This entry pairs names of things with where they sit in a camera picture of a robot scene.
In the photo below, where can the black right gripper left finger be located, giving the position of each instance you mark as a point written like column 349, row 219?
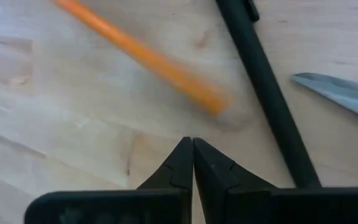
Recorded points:
column 166, row 199

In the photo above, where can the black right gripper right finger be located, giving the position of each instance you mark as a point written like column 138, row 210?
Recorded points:
column 244, row 202

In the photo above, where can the black pen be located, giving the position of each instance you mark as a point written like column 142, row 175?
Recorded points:
column 266, row 90

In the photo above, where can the orange pencil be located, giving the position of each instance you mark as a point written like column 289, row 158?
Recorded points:
column 148, row 57

